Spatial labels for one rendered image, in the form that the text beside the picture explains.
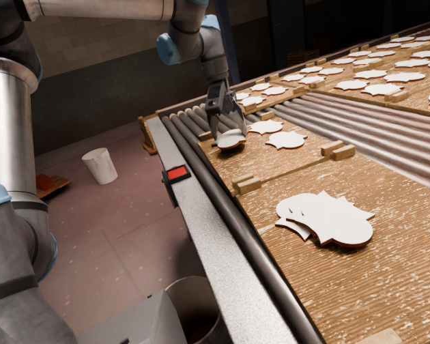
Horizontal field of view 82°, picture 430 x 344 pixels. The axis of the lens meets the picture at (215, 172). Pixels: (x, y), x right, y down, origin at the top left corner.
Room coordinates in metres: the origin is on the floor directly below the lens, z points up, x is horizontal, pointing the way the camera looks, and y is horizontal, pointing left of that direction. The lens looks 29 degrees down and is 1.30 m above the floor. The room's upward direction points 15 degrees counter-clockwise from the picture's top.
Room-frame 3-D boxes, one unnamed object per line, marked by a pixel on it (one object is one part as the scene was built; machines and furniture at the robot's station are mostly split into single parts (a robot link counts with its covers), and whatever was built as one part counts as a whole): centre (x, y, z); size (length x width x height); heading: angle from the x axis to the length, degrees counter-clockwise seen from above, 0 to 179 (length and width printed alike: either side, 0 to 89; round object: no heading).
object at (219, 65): (0.81, -0.08, 1.20); 0.08 x 0.08 x 0.05
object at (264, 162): (0.76, -0.17, 0.93); 0.41 x 0.35 x 0.02; 9
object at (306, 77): (1.45, -0.70, 0.94); 0.41 x 0.35 x 0.04; 11
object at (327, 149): (0.59, -0.33, 0.95); 0.06 x 0.02 x 0.03; 99
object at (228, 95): (0.81, -0.09, 1.12); 0.09 x 0.08 x 0.12; 159
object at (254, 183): (0.52, -0.07, 0.95); 0.06 x 0.02 x 0.03; 97
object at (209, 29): (0.81, -0.08, 1.28); 0.09 x 0.08 x 0.11; 121
